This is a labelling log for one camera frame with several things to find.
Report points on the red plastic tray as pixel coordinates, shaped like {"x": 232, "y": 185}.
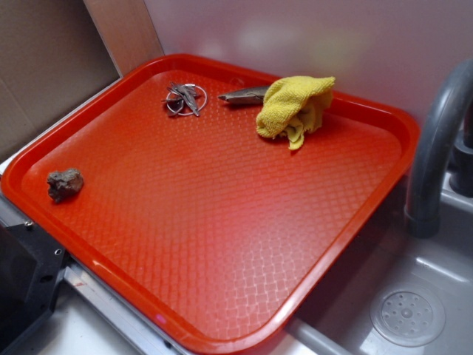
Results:
{"x": 212, "y": 232}

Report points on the yellow microfiber cloth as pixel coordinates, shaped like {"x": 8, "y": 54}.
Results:
{"x": 293, "y": 107}

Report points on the grey-brown rock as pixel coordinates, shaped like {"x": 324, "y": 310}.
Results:
{"x": 65, "y": 184}

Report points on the grey plastic sink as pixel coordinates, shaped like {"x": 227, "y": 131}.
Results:
{"x": 335, "y": 317}

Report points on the grey sink faucet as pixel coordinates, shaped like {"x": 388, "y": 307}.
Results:
{"x": 446, "y": 138}

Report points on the round sink drain strainer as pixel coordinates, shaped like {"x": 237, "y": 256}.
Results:
{"x": 408, "y": 315}

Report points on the brown cardboard panel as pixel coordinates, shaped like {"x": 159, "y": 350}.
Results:
{"x": 55, "y": 55}

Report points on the black metal bracket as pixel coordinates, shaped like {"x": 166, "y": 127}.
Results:
{"x": 32, "y": 264}

